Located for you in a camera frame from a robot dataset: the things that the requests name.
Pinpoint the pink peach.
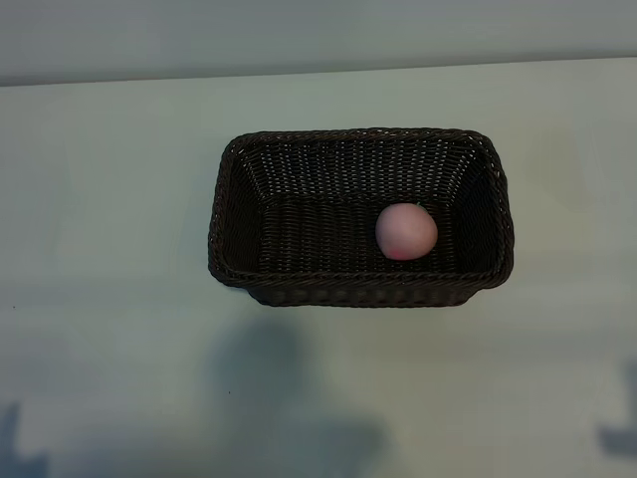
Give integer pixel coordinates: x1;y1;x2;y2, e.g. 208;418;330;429
374;201;439;261

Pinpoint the dark brown wicker basket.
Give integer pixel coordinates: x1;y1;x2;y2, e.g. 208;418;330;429
207;127;515;309

